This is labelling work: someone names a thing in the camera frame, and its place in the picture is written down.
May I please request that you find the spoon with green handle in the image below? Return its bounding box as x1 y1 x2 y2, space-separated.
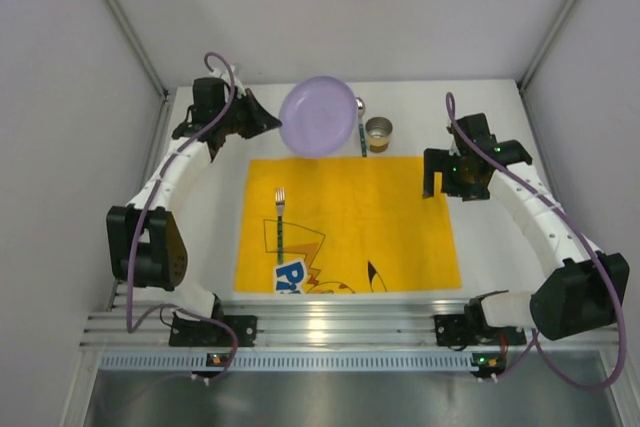
356 97 368 158

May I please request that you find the small metal cup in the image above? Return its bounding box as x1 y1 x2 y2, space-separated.
364 116 393 153

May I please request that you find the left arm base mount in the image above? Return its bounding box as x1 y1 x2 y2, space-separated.
168 315 258 347

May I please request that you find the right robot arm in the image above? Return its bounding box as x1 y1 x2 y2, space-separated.
423 114 629 340

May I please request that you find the aluminium front rail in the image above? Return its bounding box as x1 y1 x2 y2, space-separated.
79 299 624 351

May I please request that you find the left aluminium frame post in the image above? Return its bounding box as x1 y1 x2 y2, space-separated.
102 0 169 99

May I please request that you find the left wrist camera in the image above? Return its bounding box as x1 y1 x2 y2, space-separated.
219 64 246 97

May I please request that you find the purple plastic plate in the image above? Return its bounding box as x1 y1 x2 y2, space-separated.
279 76 358 158

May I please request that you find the yellow Pikachu cloth placemat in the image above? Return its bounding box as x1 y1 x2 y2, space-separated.
235 156 462 294

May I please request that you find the grey slotted cable duct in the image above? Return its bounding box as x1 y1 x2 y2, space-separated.
99 351 505 373

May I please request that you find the aluminium frame post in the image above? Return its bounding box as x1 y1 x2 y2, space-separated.
517 0 581 95
102 0 169 99

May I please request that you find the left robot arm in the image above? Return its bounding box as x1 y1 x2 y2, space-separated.
106 77 281 330

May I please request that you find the fork with green handle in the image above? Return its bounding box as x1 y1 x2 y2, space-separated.
275 187 286 265

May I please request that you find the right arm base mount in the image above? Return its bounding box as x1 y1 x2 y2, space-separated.
433 308 526 351

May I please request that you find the right aluminium frame post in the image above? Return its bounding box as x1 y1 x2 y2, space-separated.
517 0 581 95

